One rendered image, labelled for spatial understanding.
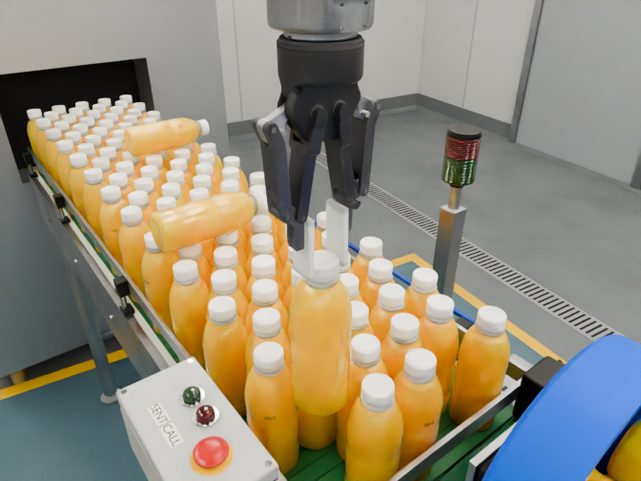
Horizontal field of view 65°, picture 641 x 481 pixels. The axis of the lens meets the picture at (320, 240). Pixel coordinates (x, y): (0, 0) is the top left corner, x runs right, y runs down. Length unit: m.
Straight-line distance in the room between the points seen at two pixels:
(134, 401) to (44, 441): 1.58
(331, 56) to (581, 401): 0.35
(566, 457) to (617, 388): 0.07
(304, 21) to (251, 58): 4.42
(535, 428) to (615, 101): 4.02
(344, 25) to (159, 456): 0.45
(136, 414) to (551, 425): 0.43
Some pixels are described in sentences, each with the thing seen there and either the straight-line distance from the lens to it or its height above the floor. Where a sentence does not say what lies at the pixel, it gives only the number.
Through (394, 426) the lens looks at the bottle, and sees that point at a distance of 0.64.
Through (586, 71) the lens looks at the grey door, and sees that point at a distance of 4.54.
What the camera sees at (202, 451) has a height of 1.11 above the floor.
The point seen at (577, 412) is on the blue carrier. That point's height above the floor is 1.22.
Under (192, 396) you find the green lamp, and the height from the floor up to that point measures 1.11.
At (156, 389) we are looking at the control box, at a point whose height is 1.10.
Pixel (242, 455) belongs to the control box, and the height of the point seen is 1.10.
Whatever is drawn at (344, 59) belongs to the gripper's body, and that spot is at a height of 1.47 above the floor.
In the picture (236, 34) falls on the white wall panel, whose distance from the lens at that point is 4.76.
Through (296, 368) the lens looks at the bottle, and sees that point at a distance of 0.61.
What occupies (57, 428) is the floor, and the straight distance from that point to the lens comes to 2.24.
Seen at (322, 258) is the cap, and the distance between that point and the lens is 0.54.
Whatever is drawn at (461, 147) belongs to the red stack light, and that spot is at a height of 1.24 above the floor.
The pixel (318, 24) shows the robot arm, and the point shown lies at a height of 1.50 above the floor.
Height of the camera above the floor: 1.55
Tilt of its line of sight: 30 degrees down
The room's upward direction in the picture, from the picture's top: straight up
